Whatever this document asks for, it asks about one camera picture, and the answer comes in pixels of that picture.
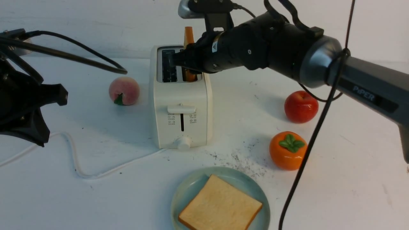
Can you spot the toasted bread slice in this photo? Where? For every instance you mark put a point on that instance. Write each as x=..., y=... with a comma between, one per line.
x=188, y=39
x=219, y=206

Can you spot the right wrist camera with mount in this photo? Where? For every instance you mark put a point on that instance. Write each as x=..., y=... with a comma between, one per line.
x=216, y=13

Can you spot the red apple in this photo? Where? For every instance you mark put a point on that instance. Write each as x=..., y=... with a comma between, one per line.
x=300, y=107

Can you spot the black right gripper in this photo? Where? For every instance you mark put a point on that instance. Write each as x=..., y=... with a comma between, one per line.
x=215, y=52

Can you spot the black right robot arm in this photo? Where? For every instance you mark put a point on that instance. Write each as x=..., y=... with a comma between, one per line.
x=313, y=62

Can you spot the pink peach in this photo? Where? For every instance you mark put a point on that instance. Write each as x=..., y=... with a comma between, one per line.
x=124, y=91

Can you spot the light green round plate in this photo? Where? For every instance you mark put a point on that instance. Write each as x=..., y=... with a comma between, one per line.
x=195, y=181

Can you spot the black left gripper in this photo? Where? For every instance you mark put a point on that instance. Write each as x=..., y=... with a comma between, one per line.
x=22, y=95

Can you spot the orange persimmon with green leaf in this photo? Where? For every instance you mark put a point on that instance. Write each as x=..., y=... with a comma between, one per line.
x=287, y=150

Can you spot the white two-slot toaster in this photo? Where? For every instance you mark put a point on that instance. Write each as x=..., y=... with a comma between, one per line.
x=181, y=111

